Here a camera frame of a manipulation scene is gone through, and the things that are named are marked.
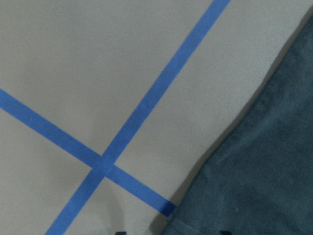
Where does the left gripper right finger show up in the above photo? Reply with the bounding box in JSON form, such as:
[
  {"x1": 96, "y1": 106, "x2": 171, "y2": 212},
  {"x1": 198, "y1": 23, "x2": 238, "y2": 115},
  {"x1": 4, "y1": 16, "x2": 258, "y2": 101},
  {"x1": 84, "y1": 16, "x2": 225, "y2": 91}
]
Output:
[{"x1": 220, "y1": 231, "x2": 232, "y2": 235}]

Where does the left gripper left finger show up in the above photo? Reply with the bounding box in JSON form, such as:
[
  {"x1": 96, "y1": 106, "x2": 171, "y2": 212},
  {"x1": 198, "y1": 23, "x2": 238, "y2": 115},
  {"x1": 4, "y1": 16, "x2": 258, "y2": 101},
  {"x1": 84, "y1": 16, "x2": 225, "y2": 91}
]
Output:
[{"x1": 114, "y1": 231, "x2": 127, "y2": 235}]

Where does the black printed t-shirt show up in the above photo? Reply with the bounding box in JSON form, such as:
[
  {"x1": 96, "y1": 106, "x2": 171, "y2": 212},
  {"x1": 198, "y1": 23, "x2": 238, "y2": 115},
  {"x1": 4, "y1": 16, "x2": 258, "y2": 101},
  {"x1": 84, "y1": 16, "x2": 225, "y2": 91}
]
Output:
[{"x1": 163, "y1": 19, "x2": 313, "y2": 235}]

